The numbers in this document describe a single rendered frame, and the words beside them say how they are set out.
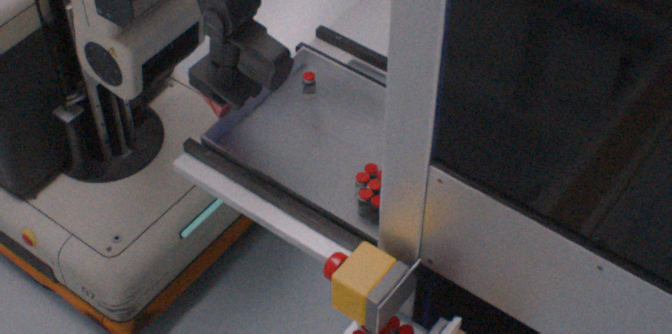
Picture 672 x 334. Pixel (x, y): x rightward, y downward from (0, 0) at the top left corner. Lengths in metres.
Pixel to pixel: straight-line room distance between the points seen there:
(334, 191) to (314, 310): 0.96
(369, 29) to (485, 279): 0.70
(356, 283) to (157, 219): 1.11
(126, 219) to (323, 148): 0.82
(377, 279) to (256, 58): 0.38
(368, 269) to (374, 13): 0.69
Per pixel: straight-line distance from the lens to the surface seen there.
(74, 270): 2.30
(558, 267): 1.15
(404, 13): 1.03
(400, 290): 1.28
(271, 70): 1.43
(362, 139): 1.61
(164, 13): 1.99
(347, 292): 1.27
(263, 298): 2.49
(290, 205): 1.50
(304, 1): 3.26
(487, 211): 1.15
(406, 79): 1.08
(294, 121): 1.64
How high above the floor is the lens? 2.06
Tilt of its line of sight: 48 degrees down
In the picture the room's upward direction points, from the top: straight up
